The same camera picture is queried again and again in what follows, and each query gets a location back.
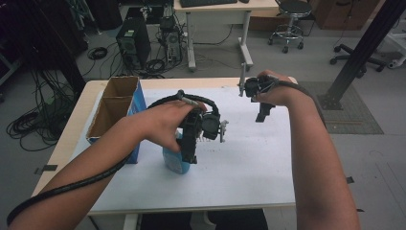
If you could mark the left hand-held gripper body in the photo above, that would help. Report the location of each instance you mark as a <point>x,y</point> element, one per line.
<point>209,126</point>

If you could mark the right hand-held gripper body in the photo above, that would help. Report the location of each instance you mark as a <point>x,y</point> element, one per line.
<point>255,86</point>

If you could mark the blue plastic bottle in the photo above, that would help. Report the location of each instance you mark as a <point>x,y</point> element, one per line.
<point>174,163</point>

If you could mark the person's right hand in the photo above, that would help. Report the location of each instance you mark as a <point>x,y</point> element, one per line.
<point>281,91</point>

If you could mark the person's left hand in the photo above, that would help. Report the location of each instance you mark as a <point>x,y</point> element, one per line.
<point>162,123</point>

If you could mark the white table mat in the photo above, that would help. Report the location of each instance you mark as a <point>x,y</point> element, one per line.
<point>242,169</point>

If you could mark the person's dark pants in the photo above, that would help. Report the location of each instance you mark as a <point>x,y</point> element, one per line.
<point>204,220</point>

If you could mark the white office desk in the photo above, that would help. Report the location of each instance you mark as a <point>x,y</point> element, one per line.
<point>220,12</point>

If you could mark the grey floor mat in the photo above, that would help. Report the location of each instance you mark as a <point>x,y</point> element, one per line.
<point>354,118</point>

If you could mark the black round stool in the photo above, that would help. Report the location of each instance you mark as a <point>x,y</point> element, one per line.
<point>293,9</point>

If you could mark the black computer mouse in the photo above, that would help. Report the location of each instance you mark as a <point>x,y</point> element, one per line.
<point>244,1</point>

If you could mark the cardboard box with blue side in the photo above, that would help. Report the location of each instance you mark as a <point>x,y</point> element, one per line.
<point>110,111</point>

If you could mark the open computer case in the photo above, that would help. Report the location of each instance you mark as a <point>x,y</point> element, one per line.
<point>171,40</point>

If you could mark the white table leg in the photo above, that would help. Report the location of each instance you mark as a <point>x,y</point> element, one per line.
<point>130,222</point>

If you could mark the black office chair base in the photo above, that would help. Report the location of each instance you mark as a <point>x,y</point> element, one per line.
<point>351,57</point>

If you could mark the black keyboard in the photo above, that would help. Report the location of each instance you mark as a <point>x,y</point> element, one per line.
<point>207,2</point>

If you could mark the black computer tower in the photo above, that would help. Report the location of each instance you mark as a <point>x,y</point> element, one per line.
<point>134,41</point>

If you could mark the black metal pillar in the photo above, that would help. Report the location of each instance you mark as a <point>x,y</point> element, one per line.
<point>367,48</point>

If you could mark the wooden cabinet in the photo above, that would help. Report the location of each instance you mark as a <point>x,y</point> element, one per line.
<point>344,14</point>

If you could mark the black curtain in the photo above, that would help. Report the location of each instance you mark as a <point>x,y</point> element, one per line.
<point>38,35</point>

